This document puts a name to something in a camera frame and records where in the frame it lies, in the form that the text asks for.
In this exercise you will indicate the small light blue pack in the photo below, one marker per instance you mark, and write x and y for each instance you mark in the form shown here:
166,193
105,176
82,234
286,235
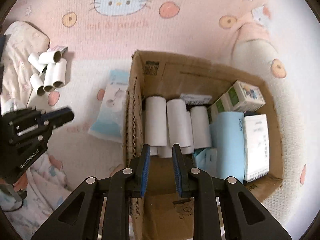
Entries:
206,160

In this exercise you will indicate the large light blue pack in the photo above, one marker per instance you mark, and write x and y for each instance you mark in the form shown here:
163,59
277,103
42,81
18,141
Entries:
228,145

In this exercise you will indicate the person's left hand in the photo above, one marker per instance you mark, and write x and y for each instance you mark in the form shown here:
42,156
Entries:
21,182

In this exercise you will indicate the pink printed blanket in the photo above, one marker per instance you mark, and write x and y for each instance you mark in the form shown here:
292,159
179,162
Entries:
175,30

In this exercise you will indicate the white tissue pack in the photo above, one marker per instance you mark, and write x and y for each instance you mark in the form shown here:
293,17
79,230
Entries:
257,147

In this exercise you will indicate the green white carton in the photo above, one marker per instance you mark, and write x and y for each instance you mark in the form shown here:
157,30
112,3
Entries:
220,110
246,96

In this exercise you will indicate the white paper tube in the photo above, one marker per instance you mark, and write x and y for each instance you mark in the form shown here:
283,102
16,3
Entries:
165,152
37,85
200,127
177,122
187,150
153,150
50,77
50,57
35,61
155,121
60,73

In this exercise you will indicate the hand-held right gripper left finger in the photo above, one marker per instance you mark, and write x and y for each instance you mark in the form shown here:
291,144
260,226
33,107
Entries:
145,170

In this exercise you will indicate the cream printed pillow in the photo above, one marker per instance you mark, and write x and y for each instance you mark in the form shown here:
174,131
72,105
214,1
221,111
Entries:
20,55

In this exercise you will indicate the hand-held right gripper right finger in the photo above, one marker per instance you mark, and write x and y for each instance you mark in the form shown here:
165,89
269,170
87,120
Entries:
177,170

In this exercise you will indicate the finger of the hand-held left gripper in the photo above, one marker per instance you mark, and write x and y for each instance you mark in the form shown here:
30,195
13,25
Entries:
53,114
66,117

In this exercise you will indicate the white barcode box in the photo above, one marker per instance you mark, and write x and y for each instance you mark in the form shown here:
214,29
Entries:
196,98

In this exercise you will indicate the light blue tissue pack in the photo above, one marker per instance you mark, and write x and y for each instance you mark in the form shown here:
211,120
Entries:
111,105

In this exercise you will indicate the white printed cloth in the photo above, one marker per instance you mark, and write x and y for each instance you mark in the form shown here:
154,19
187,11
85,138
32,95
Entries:
47,180

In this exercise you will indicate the brown cardboard box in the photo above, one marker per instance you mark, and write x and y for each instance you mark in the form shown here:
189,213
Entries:
190,72

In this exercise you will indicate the dark navy cloth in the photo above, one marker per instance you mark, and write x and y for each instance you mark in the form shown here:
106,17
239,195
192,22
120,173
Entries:
2,47

